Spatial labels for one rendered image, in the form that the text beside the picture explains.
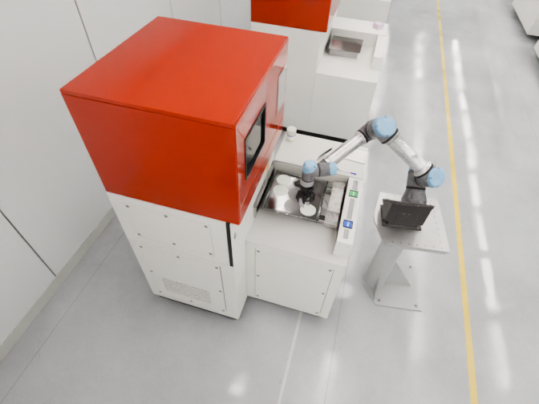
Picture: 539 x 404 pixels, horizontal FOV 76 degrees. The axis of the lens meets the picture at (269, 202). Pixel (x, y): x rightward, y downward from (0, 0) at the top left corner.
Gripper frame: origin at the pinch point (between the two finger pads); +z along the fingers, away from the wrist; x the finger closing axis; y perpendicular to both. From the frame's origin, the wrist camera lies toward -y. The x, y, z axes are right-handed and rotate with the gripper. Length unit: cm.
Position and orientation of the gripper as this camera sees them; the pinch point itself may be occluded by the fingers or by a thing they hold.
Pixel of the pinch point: (301, 204)
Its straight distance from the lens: 214.9
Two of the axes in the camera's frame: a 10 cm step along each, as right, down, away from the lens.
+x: 8.8, -3.3, 3.3
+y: 4.6, 6.7, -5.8
